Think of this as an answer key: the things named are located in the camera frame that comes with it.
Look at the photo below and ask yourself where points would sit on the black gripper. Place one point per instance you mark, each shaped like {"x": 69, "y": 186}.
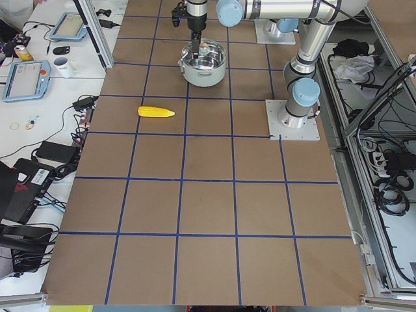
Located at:
{"x": 196, "y": 23}

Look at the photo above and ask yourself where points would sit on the yellow corn cob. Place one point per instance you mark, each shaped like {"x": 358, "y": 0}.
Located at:
{"x": 154, "y": 112}

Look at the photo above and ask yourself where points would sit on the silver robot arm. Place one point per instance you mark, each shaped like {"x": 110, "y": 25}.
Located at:
{"x": 196, "y": 8}
{"x": 298, "y": 73}

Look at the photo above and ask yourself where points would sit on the white electric cooking pot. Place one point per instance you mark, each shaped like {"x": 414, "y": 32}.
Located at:
{"x": 210, "y": 66}

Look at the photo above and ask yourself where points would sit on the far blue teach pendant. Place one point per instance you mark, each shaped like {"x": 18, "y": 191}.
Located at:
{"x": 70, "y": 28}

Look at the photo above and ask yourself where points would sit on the blue teach pendant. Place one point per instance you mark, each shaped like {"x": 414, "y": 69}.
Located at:
{"x": 70, "y": 28}
{"x": 27, "y": 80}

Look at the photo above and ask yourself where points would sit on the black power adapter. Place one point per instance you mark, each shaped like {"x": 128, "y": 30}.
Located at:
{"x": 85, "y": 103}

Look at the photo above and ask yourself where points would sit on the white mug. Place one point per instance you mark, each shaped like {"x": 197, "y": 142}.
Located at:
{"x": 67, "y": 68}

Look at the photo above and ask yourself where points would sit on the black oval case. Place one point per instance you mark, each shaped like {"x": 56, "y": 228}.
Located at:
{"x": 61, "y": 50}

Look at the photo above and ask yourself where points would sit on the black cloth bundle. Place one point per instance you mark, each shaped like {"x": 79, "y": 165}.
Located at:
{"x": 351, "y": 48}

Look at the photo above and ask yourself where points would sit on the white crumpled cloth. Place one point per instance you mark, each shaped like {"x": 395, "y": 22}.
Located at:
{"x": 358, "y": 70}

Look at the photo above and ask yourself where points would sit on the yellow drink can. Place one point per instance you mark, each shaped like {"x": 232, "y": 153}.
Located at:
{"x": 23, "y": 53}

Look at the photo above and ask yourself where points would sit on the near blue teach pendant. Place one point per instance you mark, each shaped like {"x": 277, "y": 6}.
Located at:
{"x": 27, "y": 80}

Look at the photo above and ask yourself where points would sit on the black power brick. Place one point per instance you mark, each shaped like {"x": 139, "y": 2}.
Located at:
{"x": 57, "y": 152}

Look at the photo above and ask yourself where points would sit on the white power strip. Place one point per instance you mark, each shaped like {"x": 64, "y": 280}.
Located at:
{"x": 380, "y": 163}

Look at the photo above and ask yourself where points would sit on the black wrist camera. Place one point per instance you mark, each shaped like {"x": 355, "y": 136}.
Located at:
{"x": 178, "y": 13}

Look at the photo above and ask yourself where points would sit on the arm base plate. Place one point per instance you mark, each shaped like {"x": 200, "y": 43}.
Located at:
{"x": 283, "y": 126}
{"x": 276, "y": 31}

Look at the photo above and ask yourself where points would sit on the aluminium frame post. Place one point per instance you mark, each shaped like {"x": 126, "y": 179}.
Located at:
{"x": 87, "y": 12}

